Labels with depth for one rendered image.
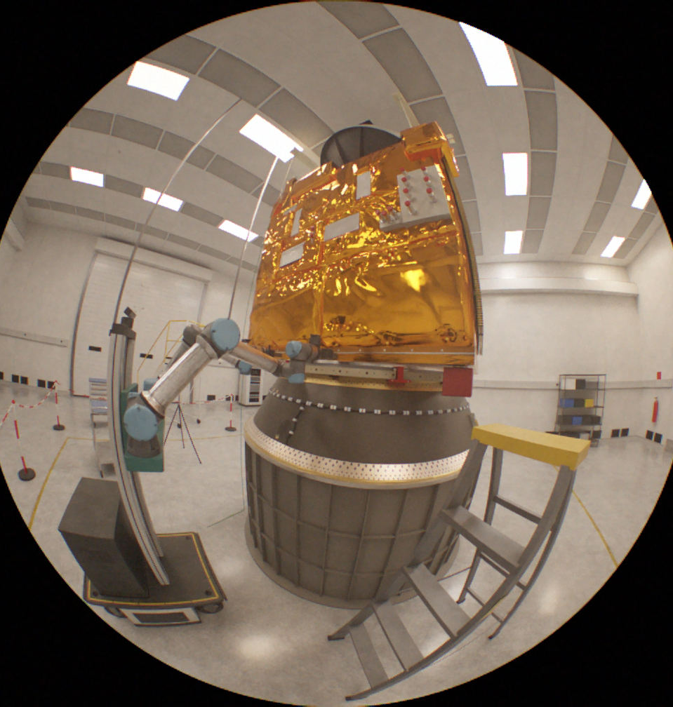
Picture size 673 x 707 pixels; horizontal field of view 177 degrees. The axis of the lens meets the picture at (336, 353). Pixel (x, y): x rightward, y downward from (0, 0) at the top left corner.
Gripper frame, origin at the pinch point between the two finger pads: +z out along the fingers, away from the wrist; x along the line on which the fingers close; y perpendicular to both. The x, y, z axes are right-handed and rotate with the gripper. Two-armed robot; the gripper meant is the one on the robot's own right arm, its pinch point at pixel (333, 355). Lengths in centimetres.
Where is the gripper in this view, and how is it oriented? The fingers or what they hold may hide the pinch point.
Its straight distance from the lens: 120.0
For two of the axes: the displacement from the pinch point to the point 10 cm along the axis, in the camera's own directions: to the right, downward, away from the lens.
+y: -0.8, 9.9, -0.9
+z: 6.1, 1.2, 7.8
